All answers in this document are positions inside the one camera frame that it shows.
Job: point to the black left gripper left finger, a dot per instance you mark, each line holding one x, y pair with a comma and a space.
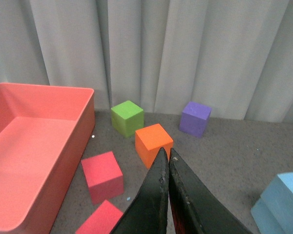
147, 214

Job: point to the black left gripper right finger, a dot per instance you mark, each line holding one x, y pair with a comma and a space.
195, 210

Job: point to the light blue foam cube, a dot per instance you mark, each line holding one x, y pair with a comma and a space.
273, 212

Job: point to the red foam cube front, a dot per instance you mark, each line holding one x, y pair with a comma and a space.
102, 221

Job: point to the red foam cube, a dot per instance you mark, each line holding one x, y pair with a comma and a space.
102, 221
103, 176

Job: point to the red foam cube rear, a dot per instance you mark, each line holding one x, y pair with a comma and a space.
103, 176

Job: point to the orange foam cube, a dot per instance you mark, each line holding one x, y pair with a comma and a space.
149, 140

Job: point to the purple foam cube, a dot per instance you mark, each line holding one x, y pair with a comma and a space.
194, 119

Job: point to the green foam cube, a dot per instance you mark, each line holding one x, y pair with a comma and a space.
127, 117

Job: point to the pink plastic bin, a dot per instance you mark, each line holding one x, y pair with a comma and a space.
43, 133

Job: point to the grey curtain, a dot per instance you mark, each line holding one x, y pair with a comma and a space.
235, 56

